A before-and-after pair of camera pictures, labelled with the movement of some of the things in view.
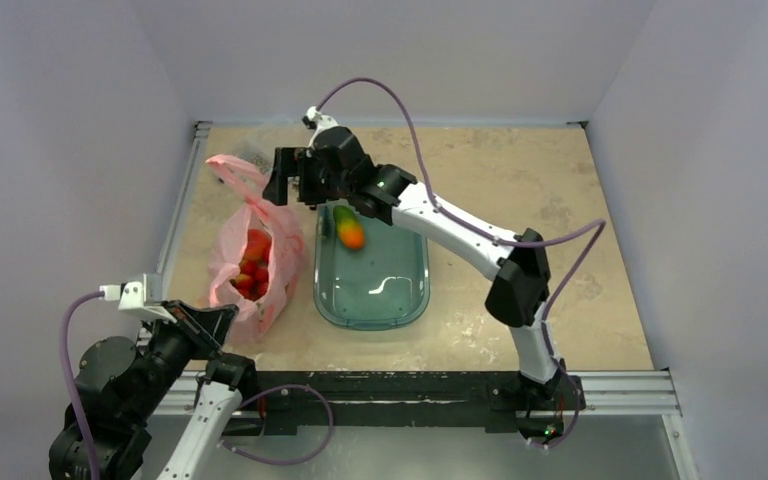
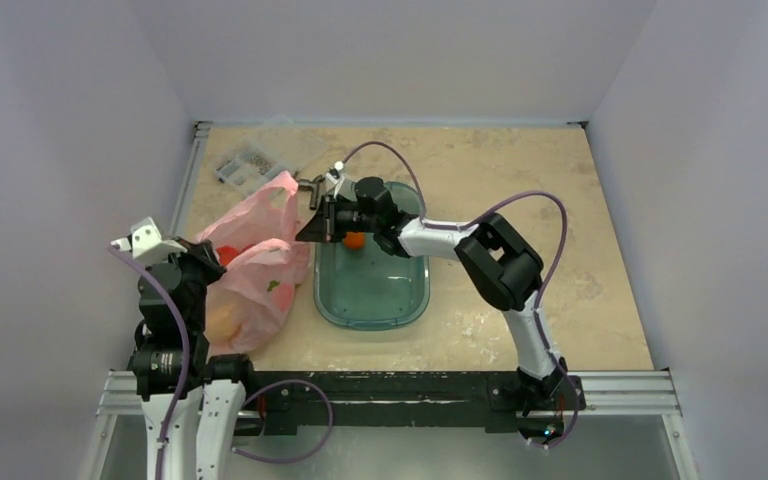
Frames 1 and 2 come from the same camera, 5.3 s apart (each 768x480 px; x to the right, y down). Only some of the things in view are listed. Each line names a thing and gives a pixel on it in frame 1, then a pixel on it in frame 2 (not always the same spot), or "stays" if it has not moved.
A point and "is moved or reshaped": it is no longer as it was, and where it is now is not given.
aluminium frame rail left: x=201 y=132 stays
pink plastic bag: x=255 y=318 is moved or reshaped
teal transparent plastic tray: x=384 y=284 stays
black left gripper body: x=171 y=345 → x=200 y=271
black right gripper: x=300 y=175 → x=326 y=221
